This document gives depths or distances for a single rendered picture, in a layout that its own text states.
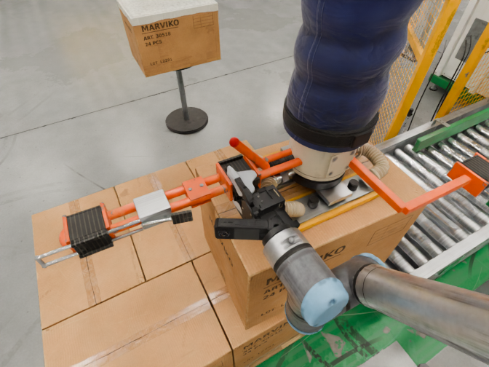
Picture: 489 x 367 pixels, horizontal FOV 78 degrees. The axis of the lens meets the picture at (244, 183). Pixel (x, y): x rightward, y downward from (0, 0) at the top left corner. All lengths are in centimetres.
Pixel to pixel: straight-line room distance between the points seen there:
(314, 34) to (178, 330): 107
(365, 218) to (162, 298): 84
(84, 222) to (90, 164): 210
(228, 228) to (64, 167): 234
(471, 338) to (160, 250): 118
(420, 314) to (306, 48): 50
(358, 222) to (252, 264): 32
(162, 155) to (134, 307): 157
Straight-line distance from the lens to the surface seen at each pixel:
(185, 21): 238
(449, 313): 53
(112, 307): 138
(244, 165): 76
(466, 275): 235
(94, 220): 71
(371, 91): 68
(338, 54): 62
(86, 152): 292
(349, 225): 87
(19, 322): 221
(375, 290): 64
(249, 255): 77
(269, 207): 65
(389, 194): 79
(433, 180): 193
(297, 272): 58
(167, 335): 128
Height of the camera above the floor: 175
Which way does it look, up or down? 48 degrees down
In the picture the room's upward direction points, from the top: straight up
